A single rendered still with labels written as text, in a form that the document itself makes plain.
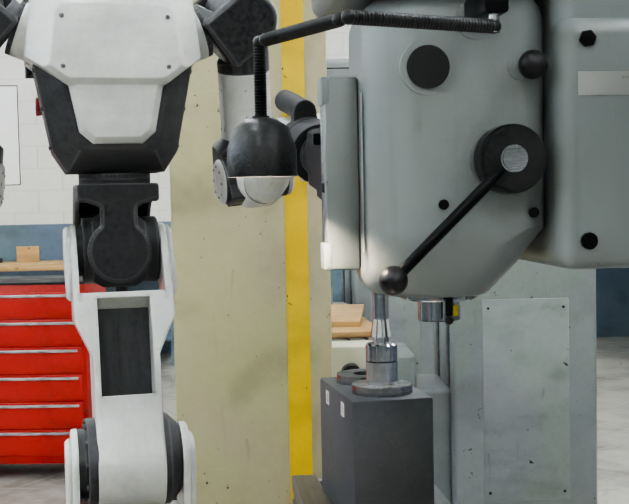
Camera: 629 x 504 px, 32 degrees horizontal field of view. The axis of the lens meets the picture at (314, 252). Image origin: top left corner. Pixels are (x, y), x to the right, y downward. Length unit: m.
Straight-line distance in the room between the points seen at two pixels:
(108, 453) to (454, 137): 0.83
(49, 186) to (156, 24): 8.53
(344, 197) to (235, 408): 1.83
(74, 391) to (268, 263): 2.96
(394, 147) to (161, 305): 0.73
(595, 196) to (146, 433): 0.86
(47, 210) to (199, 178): 7.40
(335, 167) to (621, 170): 0.30
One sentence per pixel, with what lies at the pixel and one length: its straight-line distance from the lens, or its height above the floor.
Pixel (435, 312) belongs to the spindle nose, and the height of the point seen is 1.29.
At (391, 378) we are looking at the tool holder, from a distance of 1.64.
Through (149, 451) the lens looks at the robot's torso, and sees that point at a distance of 1.75.
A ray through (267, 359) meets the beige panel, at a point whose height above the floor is 0.99.
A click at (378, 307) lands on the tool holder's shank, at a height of 1.26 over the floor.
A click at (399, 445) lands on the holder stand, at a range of 1.62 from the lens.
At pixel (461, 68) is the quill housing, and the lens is 1.16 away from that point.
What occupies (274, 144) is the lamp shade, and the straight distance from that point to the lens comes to 1.11.
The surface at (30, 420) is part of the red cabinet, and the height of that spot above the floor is 0.31.
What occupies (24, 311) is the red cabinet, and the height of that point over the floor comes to 0.86.
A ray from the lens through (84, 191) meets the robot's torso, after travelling 1.81.
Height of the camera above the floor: 1.42
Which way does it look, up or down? 3 degrees down
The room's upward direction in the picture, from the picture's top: 1 degrees counter-clockwise
